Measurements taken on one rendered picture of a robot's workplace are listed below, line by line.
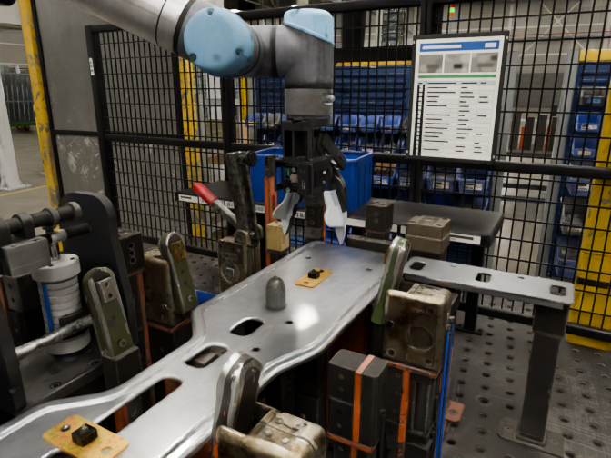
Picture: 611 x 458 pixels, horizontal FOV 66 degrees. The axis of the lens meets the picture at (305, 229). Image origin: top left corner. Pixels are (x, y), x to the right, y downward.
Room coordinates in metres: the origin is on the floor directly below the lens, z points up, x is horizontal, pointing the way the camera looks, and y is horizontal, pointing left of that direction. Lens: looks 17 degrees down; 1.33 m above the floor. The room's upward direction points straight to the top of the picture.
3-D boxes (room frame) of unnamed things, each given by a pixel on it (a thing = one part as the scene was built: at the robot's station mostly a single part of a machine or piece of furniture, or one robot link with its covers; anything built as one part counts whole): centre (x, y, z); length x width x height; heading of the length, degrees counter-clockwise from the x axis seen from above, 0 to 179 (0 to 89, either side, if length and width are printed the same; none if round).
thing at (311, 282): (0.78, -0.02, 1.01); 0.08 x 0.04 x 0.01; 152
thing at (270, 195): (0.95, 0.07, 0.95); 0.03 x 0.01 x 0.50; 151
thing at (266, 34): (0.75, 0.10, 1.38); 0.11 x 0.11 x 0.08; 86
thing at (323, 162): (0.76, 0.00, 1.22); 0.09 x 0.08 x 0.12; 151
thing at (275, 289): (0.67, 0.05, 1.02); 0.03 x 0.03 x 0.07
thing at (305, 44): (0.76, 0.00, 1.38); 0.09 x 0.08 x 0.11; 86
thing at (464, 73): (1.22, -0.37, 1.30); 0.23 x 0.02 x 0.31; 61
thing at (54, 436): (0.38, 0.21, 1.01); 0.08 x 0.04 x 0.01; 61
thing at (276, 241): (0.91, 0.06, 0.88); 0.04 x 0.04 x 0.36; 61
